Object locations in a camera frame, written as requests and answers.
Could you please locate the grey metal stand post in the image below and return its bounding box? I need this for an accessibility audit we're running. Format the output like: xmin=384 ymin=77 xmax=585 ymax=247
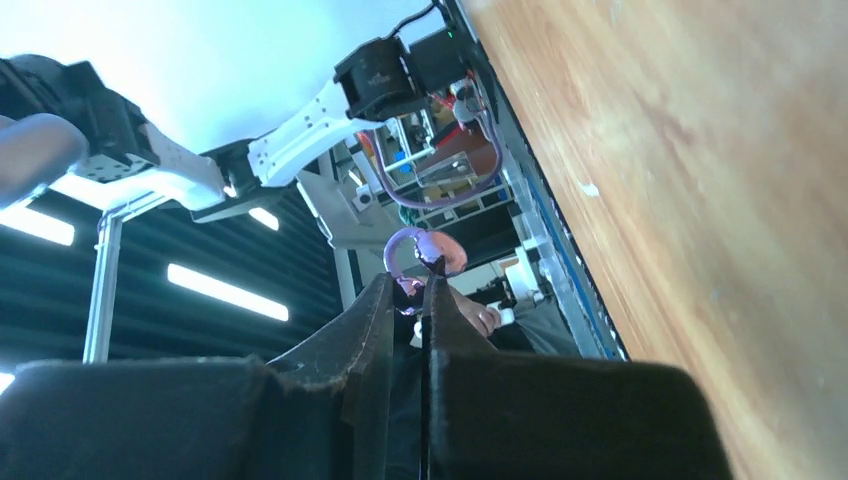
xmin=82 ymin=192 xmax=169 ymax=363

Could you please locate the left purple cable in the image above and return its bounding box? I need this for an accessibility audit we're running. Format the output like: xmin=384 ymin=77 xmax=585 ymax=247
xmin=372 ymin=109 xmax=506 ymax=212

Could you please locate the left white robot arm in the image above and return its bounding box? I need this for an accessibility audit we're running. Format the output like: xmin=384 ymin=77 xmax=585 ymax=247
xmin=1 ymin=38 xmax=428 ymax=223

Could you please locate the blue-grey earbud case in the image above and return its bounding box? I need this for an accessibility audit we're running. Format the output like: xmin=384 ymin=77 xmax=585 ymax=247
xmin=1 ymin=113 xmax=89 ymax=210

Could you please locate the purple earbud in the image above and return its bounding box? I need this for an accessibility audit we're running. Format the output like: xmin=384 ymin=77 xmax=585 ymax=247
xmin=383 ymin=227 xmax=468 ymax=316

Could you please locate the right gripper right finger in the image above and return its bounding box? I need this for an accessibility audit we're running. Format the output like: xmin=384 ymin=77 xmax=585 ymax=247
xmin=422 ymin=276 xmax=732 ymax=479

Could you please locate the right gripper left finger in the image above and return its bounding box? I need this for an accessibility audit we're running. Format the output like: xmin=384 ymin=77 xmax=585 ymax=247
xmin=1 ymin=274 xmax=394 ymax=479

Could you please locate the ceiling light strip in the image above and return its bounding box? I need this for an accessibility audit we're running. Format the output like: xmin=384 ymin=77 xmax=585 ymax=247
xmin=166 ymin=263 xmax=290 ymax=322
xmin=1 ymin=207 xmax=75 ymax=246

